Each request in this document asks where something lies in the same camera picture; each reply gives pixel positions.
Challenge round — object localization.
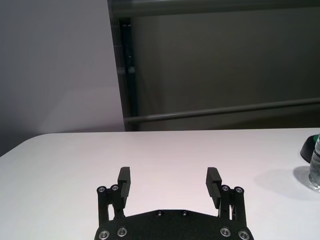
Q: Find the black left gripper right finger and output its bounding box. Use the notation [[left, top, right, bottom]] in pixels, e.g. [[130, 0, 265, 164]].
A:
[[205, 167, 249, 224]]

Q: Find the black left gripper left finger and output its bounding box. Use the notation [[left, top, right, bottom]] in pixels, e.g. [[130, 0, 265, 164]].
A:
[[96, 166, 132, 224]]

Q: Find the clear water bottle green label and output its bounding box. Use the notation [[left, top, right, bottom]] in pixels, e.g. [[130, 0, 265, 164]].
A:
[[308, 134, 320, 193]]

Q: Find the green push button black base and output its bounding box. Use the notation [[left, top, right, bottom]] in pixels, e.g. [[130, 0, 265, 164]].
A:
[[299, 133, 320, 160]]

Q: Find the thin grey horizontal rail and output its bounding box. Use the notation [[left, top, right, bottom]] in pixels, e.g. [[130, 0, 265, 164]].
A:
[[124, 98, 320, 125]]

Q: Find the dark vertical frame post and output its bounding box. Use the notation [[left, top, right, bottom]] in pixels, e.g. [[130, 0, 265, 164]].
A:
[[117, 17, 139, 132]]

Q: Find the thick grey horizontal rail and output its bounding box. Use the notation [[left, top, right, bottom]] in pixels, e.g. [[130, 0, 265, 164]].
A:
[[107, 0, 320, 19]]

